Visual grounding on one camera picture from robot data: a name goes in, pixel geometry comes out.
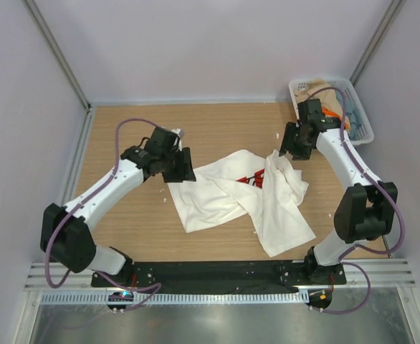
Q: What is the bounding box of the corner aluminium post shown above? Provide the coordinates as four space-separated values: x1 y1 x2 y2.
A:
350 0 406 85
22 0 91 113

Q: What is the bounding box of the white plastic basket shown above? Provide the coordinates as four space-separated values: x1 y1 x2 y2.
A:
289 76 374 146

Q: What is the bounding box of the beige garment in basket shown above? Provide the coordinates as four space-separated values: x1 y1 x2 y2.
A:
293 79 343 117

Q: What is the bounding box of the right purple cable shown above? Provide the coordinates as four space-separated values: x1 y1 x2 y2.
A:
305 85 408 315

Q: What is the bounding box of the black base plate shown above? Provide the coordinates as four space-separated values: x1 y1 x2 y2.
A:
108 260 347 295

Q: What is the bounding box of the white slotted cable duct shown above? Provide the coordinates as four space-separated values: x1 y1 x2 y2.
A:
40 290 309 305

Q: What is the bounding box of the white t shirt red print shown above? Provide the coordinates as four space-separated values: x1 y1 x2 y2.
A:
168 150 316 257

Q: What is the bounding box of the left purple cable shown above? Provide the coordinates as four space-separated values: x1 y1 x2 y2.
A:
44 118 163 311

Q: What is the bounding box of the light blue garment in basket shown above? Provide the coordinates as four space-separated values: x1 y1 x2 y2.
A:
335 91 362 140

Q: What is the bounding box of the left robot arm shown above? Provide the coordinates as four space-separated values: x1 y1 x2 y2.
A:
40 126 196 284

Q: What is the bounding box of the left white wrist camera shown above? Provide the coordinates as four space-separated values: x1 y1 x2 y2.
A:
171 128 184 151

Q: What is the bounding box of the orange garment in basket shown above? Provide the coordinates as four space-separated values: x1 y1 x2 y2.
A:
322 106 350 130

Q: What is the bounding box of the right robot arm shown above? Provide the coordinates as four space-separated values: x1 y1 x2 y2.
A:
280 99 398 285

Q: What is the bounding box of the left corner aluminium post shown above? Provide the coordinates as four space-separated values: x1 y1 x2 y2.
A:
22 0 91 113

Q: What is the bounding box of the aluminium rail frame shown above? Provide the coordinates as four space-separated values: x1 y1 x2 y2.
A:
23 259 417 290

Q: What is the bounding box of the purple cable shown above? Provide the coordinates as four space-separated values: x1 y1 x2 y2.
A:
305 85 408 315
44 118 163 311

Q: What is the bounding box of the right corner aluminium post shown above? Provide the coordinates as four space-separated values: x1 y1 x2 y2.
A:
350 0 406 85

